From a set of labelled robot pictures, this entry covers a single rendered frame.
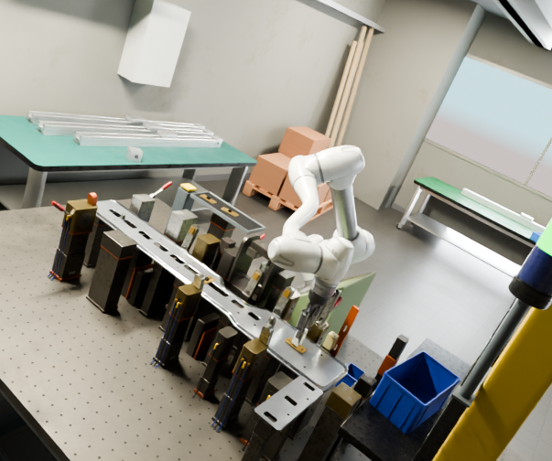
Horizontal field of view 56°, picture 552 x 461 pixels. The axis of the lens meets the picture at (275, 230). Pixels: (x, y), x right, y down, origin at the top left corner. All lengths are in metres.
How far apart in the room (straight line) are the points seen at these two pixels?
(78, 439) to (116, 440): 0.12
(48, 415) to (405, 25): 7.11
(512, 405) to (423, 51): 6.98
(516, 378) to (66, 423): 1.33
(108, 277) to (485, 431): 1.57
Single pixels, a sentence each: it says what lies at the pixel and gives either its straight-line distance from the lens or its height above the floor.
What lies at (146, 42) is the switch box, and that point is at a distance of 4.72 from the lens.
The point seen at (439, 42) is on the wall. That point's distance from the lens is 7.87.
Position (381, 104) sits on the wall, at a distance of 8.03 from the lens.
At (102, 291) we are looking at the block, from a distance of 2.32.
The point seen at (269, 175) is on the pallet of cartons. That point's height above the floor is 0.35.
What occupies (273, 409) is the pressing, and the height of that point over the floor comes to 1.00.
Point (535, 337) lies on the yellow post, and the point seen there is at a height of 1.69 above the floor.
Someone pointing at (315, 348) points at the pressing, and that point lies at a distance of 2.05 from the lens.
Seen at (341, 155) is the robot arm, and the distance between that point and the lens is 2.21.
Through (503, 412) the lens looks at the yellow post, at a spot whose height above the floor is 1.52.
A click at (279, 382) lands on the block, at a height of 0.98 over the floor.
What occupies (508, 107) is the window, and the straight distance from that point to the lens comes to 8.08.
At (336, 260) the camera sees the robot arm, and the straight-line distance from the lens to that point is 1.77.
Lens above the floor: 2.06
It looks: 21 degrees down
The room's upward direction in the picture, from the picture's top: 22 degrees clockwise
